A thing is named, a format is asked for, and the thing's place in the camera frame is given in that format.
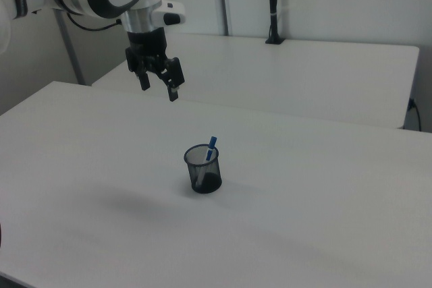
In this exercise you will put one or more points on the blue capped white marker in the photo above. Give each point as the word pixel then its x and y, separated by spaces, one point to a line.
pixel 212 141

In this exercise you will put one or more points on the white side table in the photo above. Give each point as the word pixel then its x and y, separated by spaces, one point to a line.
pixel 287 75

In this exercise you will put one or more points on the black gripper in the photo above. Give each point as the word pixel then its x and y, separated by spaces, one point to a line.
pixel 148 45

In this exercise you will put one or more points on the black mesh pen cup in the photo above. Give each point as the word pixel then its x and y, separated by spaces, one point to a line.
pixel 216 175

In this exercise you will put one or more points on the black camera stand pole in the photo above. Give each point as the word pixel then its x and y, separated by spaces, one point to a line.
pixel 274 4

